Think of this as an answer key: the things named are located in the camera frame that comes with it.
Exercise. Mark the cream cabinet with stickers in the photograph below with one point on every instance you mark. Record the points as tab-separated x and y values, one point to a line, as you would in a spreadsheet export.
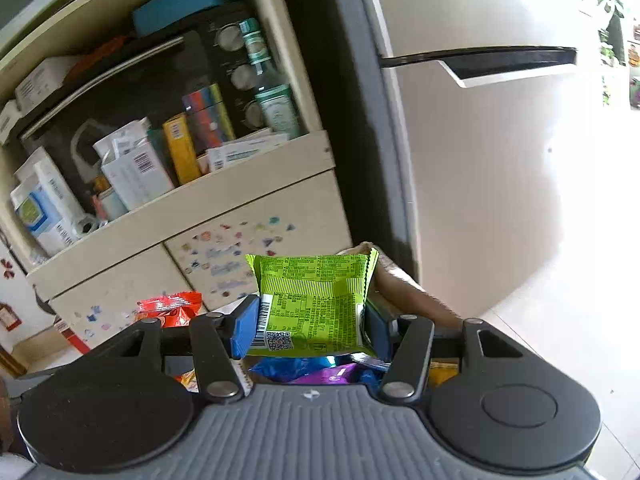
280	200

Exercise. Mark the black toaster oven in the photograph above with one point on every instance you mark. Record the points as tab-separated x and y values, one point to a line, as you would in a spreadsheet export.
125	95

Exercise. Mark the white box with barcode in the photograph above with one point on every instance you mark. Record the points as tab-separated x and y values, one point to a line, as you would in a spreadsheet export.
137	175

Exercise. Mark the green glass bottle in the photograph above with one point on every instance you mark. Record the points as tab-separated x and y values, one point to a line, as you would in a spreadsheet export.
272	95

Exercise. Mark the flat white box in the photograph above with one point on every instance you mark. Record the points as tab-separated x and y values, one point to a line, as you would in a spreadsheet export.
245	152

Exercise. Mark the green snack packet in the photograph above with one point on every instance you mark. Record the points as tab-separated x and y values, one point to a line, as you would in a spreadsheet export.
310	300

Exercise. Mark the tape roll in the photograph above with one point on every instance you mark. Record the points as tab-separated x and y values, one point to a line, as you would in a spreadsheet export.
86	225

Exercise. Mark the red box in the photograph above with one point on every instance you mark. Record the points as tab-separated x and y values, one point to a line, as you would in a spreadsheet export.
72	335

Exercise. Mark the small white box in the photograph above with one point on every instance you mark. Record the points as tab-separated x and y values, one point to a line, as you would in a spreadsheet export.
42	82

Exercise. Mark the blue foil snack packet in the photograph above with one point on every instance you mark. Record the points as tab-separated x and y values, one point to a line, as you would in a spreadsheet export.
280	367

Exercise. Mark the multicoloured box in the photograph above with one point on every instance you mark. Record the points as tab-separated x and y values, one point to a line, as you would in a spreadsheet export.
207	117

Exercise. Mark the purple snack packet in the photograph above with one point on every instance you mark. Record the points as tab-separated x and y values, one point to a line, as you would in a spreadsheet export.
335	374

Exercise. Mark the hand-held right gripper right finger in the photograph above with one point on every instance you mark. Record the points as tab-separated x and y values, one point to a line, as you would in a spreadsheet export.
375	332

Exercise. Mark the orange-red snack packet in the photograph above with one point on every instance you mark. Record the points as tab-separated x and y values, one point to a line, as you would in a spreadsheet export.
170	307

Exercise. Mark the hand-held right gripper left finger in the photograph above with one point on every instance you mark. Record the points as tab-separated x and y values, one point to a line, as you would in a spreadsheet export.
245	327

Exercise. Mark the yellow box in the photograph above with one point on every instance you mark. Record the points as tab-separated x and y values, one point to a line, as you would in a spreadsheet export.
181	150

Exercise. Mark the red house wall sticker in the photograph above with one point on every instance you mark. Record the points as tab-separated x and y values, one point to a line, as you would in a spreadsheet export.
9	316

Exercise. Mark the white refrigerator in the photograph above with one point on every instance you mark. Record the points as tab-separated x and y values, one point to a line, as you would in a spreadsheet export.
480	170

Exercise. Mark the white paper packet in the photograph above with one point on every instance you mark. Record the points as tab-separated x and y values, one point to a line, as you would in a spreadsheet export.
120	137

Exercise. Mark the wooden door frame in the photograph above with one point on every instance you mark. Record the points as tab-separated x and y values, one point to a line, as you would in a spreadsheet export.
11	362

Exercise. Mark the cardboard box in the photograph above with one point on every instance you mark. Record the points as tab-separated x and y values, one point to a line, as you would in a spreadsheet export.
410	295

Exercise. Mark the white and blue box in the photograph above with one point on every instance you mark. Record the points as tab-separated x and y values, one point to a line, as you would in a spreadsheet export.
45	205

